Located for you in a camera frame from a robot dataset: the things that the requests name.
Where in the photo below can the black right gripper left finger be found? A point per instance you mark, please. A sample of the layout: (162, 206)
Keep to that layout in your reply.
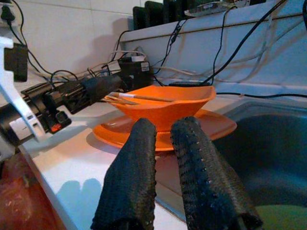
(129, 179)

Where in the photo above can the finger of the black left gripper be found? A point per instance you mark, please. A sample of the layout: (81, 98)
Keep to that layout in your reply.
(105, 82)
(96, 95)

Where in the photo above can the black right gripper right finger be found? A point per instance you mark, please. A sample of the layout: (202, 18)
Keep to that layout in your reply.
(204, 179)

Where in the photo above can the orange plastic bowl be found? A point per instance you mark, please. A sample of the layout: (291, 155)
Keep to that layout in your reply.
(168, 112)

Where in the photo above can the black electronics box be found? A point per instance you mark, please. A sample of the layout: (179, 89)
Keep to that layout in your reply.
(134, 74)

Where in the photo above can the orange plastic plate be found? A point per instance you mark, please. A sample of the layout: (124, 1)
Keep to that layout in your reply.
(216, 127)

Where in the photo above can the black power brick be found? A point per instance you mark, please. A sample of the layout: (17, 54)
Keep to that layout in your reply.
(19, 62)

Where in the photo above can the stainless steel sink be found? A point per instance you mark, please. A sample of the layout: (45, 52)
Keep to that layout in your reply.
(263, 148)

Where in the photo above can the flat black power adapter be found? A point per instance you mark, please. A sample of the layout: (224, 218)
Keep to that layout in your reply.
(187, 83)

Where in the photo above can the green plate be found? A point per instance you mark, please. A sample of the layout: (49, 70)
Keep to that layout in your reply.
(283, 218)

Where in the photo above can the red plastic bag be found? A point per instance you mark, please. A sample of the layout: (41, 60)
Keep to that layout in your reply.
(24, 203)

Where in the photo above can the silver metal tray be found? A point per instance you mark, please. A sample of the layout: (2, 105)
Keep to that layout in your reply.
(206, 9)

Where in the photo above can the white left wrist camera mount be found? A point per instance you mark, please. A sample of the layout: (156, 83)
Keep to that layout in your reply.
(14, 95)

